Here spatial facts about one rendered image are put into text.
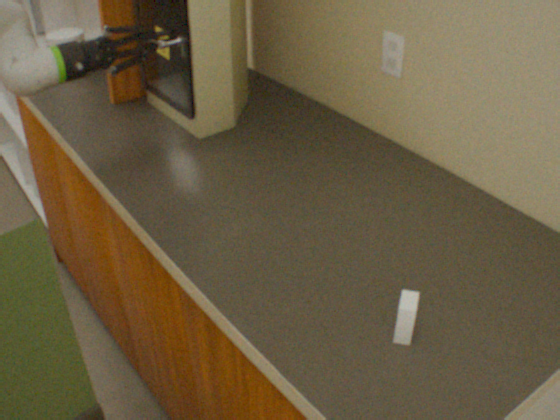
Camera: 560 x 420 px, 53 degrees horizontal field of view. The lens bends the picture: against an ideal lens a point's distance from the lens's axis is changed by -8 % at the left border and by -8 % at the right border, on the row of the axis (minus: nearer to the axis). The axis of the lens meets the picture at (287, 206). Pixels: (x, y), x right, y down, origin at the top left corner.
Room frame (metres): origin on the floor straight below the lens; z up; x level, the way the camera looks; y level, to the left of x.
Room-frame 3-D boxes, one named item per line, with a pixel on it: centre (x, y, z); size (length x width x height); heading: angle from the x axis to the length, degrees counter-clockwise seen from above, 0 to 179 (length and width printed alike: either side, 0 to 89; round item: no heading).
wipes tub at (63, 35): (1.93, 0.76, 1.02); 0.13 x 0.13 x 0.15
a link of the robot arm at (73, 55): (1.31, 0.51, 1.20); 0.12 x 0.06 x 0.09; 37
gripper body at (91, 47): (1.36, 0.46, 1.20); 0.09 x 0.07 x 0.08; 127
